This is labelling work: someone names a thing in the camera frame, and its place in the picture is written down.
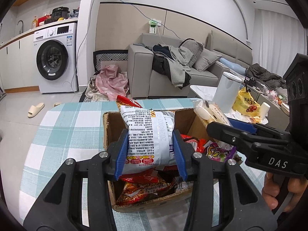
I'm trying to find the red crisp snack bag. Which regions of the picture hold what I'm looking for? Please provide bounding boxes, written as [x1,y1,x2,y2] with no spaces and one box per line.
[116,168,177,206]

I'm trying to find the white noodle snack bag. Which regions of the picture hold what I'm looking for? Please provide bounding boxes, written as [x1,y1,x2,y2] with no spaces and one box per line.
[116,95,176,175]

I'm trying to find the beige cookie bread packet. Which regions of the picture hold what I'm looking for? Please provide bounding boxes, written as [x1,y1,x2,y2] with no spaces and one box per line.
[193,99,232,127]

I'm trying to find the person's right hand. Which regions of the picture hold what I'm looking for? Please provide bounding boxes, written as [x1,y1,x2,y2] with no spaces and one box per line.
[261,172,308,213]

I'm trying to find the yellow plastic bag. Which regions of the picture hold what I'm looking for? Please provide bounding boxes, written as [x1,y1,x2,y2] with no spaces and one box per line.
[232,87,260,117]

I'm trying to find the red barcode snack packet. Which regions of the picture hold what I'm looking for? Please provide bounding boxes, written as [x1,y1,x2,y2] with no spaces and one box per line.
[181,135,207,153]

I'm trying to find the purple silver snack bag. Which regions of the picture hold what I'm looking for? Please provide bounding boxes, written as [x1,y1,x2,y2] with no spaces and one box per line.
[203,141,236,162]

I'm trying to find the SF Express cardboard box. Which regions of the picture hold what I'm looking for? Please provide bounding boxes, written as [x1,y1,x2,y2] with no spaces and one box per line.
[102,108,241,213]

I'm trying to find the white cylindrical trash bin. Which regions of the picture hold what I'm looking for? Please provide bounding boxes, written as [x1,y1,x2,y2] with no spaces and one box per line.
[213,71,242,113]

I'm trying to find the white marble side table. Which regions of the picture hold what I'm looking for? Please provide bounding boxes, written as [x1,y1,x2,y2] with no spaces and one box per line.
[187,85,217,101]

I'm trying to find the teal plaid tablecloth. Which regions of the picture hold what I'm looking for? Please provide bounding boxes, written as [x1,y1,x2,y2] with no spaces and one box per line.
[18,97,267,231]

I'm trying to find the grey sofa cushion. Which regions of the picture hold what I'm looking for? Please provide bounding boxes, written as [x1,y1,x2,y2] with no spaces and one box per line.
[193,49,222,72]

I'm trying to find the pink cloth on floor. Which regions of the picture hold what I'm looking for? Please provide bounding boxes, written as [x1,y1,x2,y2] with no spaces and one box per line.
[95,64,129,101]

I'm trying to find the grey sofa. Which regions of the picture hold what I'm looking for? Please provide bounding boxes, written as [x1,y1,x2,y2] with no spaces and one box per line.
[127,31,253,98]

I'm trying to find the pile of clothes on sofa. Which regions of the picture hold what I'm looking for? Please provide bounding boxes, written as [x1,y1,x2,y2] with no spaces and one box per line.
[136,43,194,89]

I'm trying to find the beige slipper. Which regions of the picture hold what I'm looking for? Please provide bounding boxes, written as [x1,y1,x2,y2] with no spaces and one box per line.
[27,103,45,118]

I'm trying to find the black patterned basket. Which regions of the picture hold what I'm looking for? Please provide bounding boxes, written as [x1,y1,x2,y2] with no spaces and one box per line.
[93,49,128,73]

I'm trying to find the white front-load washing machine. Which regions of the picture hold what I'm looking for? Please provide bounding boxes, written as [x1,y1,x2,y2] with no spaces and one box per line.
[33,21,78,94]

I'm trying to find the white power strip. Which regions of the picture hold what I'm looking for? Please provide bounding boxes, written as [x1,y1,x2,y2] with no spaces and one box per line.
[149,19,161,34]

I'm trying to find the white kitchen cabinets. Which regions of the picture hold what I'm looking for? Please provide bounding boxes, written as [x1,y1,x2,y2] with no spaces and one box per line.
[1,34,39,91]

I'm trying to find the black rice cooker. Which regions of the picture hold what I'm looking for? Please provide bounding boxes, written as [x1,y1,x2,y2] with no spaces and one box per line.
[51,7,70,20]

